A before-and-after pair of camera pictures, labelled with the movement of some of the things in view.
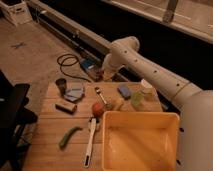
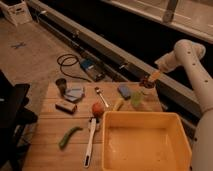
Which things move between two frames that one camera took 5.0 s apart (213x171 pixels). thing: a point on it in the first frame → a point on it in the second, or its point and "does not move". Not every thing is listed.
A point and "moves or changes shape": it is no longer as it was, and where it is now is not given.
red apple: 98,109 does not move
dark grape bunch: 99,75 moves or changes shape
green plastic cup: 136,99 does not move
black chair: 15,116 does not move
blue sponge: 124,91 does not move
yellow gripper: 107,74 → 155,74
